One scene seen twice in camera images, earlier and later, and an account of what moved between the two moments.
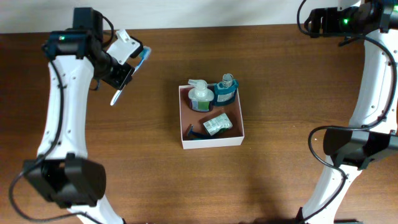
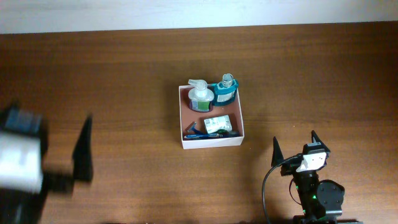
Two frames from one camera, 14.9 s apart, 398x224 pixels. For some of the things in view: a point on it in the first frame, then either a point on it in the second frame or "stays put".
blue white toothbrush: x=145 y=53 to x=203 y=135
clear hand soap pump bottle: x=201 y=96 stays put
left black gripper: x=125 y=77 to x=84 y=162
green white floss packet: x=217 y=124 stays put
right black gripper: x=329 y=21 to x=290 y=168
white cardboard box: x=222 y=126 stays put
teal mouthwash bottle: x=225 y=91 stays put
